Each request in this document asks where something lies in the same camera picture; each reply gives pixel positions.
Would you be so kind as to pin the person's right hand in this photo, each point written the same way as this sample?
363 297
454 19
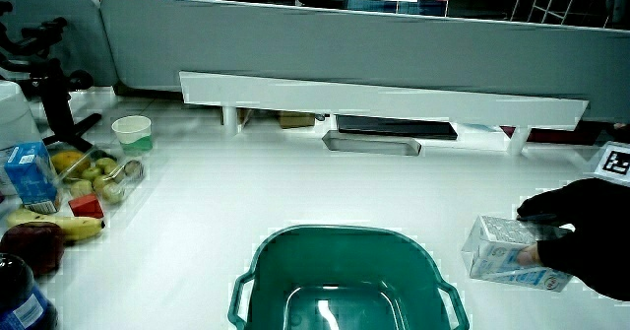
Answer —
590 231

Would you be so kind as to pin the white milk carton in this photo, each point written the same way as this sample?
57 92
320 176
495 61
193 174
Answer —
492 253

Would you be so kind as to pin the white desk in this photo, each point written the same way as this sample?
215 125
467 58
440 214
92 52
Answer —
246 187

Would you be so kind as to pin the dark red flat object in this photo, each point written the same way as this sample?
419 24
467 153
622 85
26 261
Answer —
556 135

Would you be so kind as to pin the black keyboard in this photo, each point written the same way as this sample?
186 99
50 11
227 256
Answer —
394 127

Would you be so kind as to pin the grey tray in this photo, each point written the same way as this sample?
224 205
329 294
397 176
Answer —
369 145

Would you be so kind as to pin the green plastic basket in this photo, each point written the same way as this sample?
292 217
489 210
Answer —
344 258

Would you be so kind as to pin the white shelf riser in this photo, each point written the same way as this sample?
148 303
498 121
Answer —
344 96

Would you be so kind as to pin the large grey divider panel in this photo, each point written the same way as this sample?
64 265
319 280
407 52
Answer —
344 44

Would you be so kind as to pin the brown cardboard box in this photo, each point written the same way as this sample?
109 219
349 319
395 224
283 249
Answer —
295 119

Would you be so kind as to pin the clear plastic fruit box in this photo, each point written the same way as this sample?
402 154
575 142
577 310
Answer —
125 189

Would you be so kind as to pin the white and green paper cup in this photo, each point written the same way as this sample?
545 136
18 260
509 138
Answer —
133 133

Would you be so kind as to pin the pile of small green fruits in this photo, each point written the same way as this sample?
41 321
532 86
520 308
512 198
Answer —
102 182

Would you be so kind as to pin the red block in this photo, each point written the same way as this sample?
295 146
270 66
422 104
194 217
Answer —
86 207

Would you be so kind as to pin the yellow banana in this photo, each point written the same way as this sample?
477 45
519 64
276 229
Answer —
74 226

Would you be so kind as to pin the orange fruit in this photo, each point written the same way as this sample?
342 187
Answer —
69 161

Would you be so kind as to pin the small grey divider panel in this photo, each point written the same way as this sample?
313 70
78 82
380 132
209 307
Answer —
86 22

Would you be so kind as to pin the dark red apple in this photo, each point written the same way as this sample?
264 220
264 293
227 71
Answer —
32 246

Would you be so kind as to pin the blue drink carton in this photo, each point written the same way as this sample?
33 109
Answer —
30 177

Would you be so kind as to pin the dark bottle with blue label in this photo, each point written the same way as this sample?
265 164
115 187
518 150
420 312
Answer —
19 300

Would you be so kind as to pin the white container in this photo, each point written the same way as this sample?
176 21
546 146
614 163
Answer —
15 118

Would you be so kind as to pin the black camera stand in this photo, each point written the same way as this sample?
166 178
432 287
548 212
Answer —
55 106

